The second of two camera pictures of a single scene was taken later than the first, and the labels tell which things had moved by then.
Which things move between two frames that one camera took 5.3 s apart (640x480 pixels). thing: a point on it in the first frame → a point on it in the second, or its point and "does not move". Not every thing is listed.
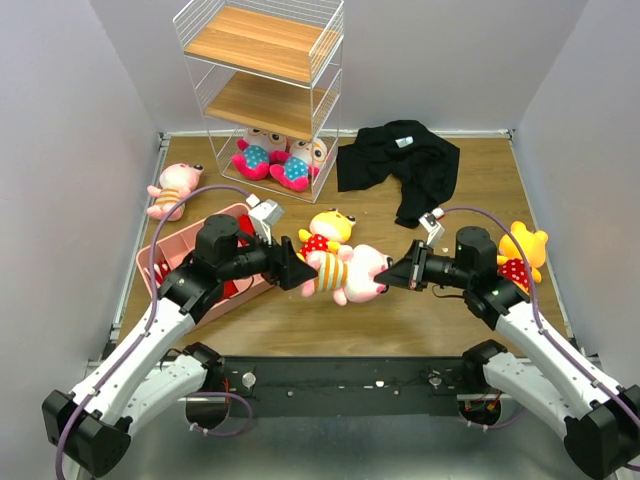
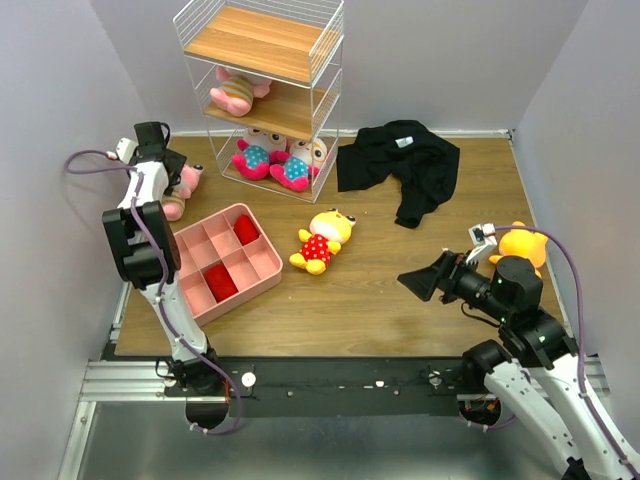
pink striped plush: x=176 y=182 does not move
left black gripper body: x=261 y=259 → x=177 y=161
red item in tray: x=245 y=226 does not move
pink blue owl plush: x=259 y=148 does not move
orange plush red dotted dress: x=511 y=260 does not move
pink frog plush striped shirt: x=347 y=272 → x=235 y=94
